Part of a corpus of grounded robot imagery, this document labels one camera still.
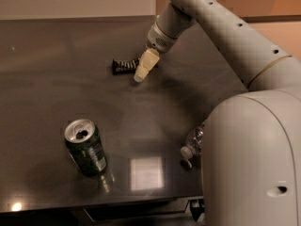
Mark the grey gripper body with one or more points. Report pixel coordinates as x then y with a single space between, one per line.
159 42

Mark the green soda can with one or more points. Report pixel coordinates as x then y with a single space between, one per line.
83 140

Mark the black equipment under table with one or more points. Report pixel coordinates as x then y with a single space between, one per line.
196 208

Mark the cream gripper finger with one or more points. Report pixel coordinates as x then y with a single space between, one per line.
146 63

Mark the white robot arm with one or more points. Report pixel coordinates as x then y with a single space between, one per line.
251 154

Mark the clear plastic water bottle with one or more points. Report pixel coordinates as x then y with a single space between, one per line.
193 144

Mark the black rxbar chocolate wrapper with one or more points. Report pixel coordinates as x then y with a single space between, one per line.
124 66

